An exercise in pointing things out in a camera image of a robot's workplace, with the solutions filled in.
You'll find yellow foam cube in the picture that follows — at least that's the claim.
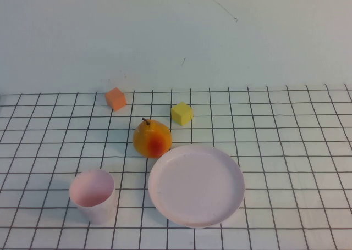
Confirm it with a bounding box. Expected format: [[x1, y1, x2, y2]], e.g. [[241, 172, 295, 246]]
[[170, 101, 194, 126]]

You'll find pale pink round plate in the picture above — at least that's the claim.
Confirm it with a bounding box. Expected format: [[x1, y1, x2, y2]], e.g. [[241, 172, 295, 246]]
[[148, 143, 246, 229]]

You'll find orange foam cube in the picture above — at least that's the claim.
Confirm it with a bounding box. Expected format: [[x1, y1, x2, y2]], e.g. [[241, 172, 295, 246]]
[[104, 87, 128, 112]]

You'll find yellow orange toy pear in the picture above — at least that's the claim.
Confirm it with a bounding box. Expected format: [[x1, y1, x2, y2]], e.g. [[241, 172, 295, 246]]
[[133, 117, 173, 159]]

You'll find pale pink plastic cup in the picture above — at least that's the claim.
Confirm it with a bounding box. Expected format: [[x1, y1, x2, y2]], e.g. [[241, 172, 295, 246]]
[[68, 169, 116, 225]]

